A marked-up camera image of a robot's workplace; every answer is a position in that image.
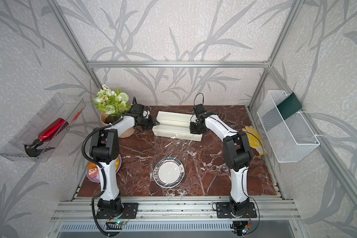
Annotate left black corrugated cable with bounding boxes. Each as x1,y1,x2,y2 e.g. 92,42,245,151
81,96,137,238

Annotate dark green card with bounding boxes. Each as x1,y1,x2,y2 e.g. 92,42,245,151
277,93,302,120

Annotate cream plastic wrap dispenser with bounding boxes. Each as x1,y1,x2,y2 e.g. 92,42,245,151
152,111,202,142

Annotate red spray bottle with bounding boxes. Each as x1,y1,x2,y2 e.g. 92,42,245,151
24,118,69,157

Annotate brown slotted spatula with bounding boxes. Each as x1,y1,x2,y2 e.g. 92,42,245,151
218,113,237,125

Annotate clear plastic wrap sheet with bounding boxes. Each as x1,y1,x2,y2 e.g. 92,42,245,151
152,137,193,188

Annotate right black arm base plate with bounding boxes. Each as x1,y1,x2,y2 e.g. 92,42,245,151
214,201,258,219

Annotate artificial flowers in beige pot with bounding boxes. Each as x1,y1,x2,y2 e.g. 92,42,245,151
93,84,131,126

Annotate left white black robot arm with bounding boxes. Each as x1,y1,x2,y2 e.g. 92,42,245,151
81,103,157,203

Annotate white wire mesh basket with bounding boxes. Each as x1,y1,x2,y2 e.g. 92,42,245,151
257,90,320,163

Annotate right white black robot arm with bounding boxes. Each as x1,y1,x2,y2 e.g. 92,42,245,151
189,104,252,207

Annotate yellow rubber glove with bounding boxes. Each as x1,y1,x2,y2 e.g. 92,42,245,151
243,126,268,155

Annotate right thin black cable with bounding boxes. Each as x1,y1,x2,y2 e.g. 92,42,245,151
190,92,265,209

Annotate purple plate of toy food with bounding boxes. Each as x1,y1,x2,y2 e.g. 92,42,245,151
86,154,123,183

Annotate white plate green rim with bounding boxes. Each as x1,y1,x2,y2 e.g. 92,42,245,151
153,157,185,188

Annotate clear plastic wall bin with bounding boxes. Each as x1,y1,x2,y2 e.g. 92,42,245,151
0,93,86,163

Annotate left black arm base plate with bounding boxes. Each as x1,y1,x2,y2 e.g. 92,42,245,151
96,203,139,220

